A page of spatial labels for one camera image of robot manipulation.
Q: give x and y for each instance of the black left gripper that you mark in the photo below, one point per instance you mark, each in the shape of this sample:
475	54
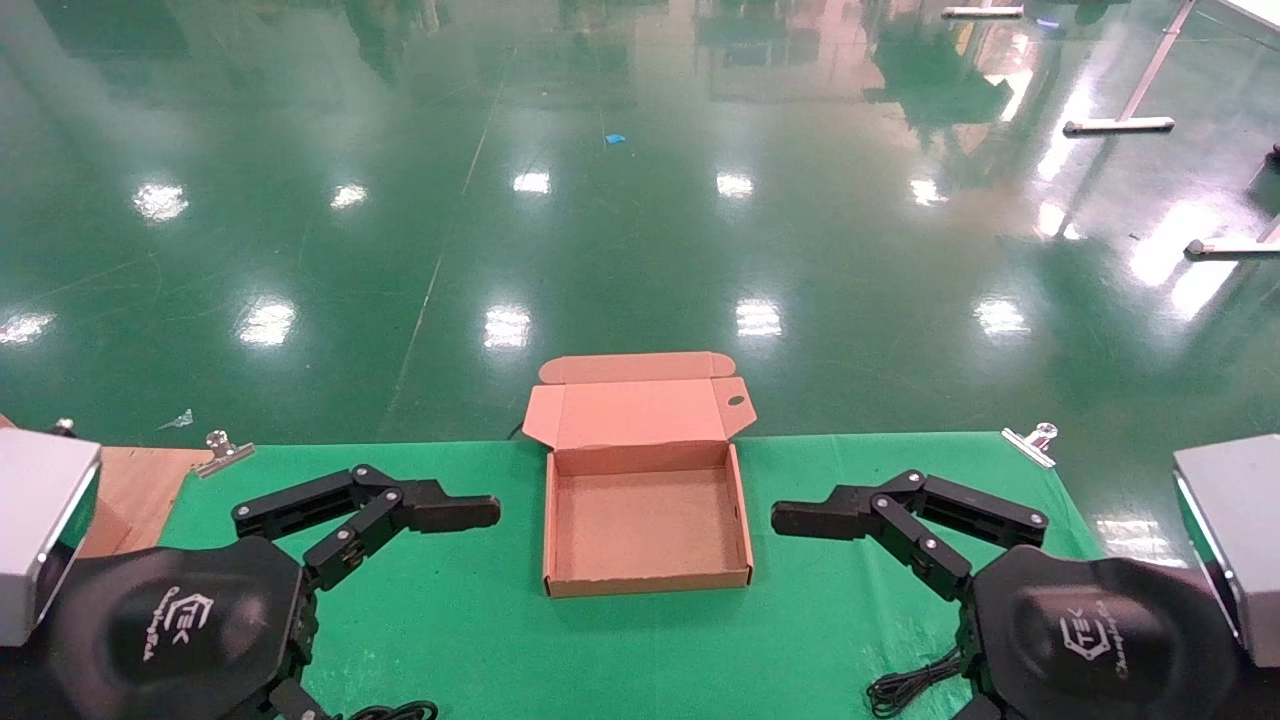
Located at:
180	620

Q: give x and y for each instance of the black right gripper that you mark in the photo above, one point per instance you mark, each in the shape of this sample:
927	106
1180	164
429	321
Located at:
1100	640

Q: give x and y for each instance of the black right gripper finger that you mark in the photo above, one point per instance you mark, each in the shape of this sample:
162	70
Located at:
820	515

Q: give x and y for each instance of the open brown cardboard box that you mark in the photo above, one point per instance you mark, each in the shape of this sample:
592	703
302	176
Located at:
640	520

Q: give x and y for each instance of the green table cloth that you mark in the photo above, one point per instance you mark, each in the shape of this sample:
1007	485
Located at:
480	620

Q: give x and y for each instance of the silver binder clip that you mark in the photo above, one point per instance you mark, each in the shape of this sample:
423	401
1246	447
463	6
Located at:
222	455
1030	445

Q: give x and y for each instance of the clear plastic floor scrap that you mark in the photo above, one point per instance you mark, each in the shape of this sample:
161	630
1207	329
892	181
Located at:
178	419

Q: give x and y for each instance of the white table foot bar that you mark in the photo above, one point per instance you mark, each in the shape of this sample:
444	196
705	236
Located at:
1230	246

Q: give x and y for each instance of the short white table foot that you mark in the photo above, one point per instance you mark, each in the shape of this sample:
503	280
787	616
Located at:
980	12

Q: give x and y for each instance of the white table edge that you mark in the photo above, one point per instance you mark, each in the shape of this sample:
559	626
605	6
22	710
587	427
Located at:
1265	8

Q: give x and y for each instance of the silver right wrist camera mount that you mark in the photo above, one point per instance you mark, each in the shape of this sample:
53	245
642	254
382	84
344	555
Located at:
1235	540

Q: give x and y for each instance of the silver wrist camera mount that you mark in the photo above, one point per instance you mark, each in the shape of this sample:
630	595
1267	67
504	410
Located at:
1235	540
40	520

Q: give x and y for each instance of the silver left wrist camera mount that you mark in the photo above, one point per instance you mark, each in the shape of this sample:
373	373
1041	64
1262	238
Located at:
40	520

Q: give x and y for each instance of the white table leg with post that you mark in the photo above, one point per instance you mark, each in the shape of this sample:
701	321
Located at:
1120	125

